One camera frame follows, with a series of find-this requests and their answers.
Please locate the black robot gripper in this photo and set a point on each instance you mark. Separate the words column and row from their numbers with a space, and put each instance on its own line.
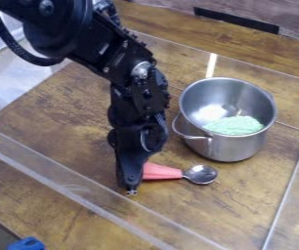
column 137, row 137

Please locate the pink handled metal spoon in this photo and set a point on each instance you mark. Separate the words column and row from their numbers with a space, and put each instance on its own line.
column 200, row 174

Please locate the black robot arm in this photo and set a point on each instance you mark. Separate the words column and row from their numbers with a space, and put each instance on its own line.
column 46, row 31

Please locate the green food lump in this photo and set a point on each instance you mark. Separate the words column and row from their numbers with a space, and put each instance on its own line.
column 234, row 125

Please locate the stainless steel pot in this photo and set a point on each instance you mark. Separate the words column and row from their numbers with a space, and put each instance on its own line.
column 210, row 99

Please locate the blue object at corner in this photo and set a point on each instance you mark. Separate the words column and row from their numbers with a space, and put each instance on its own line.
column 27, row 243

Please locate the black strip on table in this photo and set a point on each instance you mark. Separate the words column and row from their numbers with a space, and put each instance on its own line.
column 258, row 25

